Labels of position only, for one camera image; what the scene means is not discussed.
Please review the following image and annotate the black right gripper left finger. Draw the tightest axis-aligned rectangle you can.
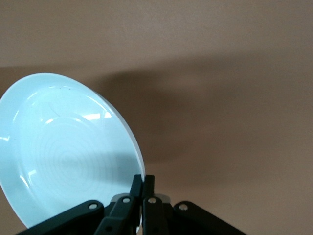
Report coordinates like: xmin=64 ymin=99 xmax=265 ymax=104
xmin=16 ymin=174 xmax=144 ymax=235

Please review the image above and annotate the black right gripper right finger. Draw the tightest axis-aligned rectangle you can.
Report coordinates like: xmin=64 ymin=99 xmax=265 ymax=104
xmin=142 ymin=174 xmax=248 ymax=235

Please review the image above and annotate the light blue round plate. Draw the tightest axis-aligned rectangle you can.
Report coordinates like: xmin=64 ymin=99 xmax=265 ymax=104
xmin=0 ymin=72 xmax=145 ymax=234

